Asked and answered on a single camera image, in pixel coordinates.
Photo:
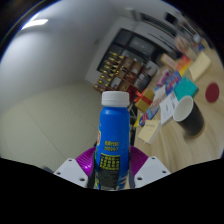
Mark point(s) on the cream book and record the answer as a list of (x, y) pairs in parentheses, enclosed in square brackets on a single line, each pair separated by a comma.
[(149, 131)]

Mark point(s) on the small wooden frame stand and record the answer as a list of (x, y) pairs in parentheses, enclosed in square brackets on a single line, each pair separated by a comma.
[(168, 61)]

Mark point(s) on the wooden shelf unit with trophies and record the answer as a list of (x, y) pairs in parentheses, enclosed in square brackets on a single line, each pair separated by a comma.
[(123, 75)]

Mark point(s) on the yellow gift box red ribbon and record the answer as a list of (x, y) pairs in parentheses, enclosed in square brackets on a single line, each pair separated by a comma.
[(145, 101)]

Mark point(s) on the orange red book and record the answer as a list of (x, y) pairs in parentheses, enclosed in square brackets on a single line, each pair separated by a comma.
[(184, 65)]

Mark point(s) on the teal book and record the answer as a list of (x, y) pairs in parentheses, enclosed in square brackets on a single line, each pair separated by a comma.
[(186, 88)]

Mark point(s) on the pale yellow notebook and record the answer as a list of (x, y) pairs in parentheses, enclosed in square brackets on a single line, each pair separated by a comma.
[(200, 66)]

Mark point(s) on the white printed booklet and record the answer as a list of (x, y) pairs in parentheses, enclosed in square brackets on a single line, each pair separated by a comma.
[(167, 108)]

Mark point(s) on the black framed glass door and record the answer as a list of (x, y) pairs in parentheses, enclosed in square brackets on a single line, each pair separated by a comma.
[(136, 43)]

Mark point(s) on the white ceiling light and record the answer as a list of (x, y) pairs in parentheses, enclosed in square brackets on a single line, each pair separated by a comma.
[(35, 24)]

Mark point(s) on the blue drink bottle white cap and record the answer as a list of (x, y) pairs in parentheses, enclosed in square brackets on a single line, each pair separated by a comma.
[(113, 133)]

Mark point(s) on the flat round red coaster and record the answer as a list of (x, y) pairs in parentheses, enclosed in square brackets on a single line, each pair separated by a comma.
[(212, 92)]

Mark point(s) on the blue picture book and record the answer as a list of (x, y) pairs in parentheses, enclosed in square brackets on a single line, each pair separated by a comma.
[(151, 111)]

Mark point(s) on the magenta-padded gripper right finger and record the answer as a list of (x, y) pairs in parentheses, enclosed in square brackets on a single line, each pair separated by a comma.
[(140, 163)]

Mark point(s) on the blue printed magazine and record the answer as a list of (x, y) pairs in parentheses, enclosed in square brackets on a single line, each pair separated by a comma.
[(172, 81)]

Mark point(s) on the black mug white inside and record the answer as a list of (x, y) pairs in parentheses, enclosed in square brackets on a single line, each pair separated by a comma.
[(193, 120)]

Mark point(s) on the pink flowers in white pot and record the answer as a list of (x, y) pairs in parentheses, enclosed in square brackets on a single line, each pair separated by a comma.
[(181, 42)]

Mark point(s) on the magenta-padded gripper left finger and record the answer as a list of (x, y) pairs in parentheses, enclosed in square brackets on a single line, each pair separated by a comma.
[(85, 163)]

